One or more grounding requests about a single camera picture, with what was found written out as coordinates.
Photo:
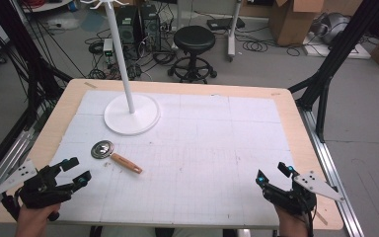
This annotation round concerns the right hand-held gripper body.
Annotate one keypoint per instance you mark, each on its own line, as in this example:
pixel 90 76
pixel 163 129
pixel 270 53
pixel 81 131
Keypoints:
pixel 292 199

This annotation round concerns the large open cardboard box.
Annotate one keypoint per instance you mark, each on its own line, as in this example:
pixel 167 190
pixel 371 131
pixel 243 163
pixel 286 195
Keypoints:
pixel 296 23

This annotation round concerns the white hook stand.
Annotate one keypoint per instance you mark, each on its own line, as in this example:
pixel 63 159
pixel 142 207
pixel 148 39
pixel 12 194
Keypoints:
pixel 131 113

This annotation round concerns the white flat board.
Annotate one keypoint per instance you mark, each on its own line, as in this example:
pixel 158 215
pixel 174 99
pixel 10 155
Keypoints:
pixel 358 52

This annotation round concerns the person's left hand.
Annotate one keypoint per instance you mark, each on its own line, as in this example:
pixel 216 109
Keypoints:
pixel 34 220

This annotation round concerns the aluminium rail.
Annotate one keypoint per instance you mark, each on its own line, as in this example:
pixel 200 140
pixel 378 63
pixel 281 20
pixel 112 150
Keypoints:
pixel 3 164
pixel 335 171

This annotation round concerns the white gridded mat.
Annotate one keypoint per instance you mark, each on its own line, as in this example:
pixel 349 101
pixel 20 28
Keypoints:
pixel 194 158

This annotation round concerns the black round stool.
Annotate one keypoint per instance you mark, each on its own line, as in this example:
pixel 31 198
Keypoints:
pixel 194 39

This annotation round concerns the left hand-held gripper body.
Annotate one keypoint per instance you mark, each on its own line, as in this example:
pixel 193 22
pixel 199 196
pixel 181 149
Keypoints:
pixel 42 191

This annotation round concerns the thin wooden stick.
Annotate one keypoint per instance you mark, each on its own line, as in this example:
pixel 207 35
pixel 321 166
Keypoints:
pixel 321 218

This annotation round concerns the small white box device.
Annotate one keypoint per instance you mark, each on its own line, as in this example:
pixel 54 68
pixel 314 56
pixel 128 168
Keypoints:
pixel 108 46

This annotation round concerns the strip of beige tape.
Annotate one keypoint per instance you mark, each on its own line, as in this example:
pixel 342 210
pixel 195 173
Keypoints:
pixel 90 85

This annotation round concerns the grey rounded appliance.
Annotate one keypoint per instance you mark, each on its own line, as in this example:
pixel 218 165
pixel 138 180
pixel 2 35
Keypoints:
pixel 334 28

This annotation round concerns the black computer tower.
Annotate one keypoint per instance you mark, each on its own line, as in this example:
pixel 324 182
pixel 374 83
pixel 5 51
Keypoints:
pixel 150 28
pixel 126 28

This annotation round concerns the flat black device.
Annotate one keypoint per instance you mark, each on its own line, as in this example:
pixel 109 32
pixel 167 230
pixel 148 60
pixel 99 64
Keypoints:
pixel 225 23

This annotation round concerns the person's right hand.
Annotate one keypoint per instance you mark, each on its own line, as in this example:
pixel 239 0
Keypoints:
pixel 289 223

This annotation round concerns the white rolling stand leg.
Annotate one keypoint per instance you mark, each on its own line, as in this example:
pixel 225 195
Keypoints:
pixel 233 33

